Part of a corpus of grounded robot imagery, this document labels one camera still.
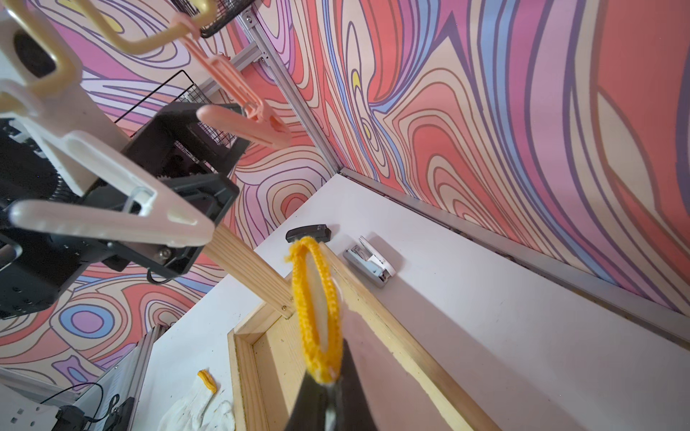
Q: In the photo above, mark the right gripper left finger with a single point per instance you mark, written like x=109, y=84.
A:
x=309, y=412

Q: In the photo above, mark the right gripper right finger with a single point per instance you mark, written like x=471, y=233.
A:
x=351, y=406

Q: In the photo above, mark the white glove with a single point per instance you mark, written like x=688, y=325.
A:
x=317, y=302
x=190, y=412

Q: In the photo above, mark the yellow curved clip hanger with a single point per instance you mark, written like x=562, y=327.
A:
x=20, y=98

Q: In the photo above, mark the wooden hanging rack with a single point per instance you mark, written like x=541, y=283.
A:
x=406, y=388

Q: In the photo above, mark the white stapler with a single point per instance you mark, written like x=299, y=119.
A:
x=370, y=263

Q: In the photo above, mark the side black wire basket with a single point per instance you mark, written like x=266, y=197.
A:
x=178, y=90

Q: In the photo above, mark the back black wire basket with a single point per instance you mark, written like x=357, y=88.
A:
x=226, y=11

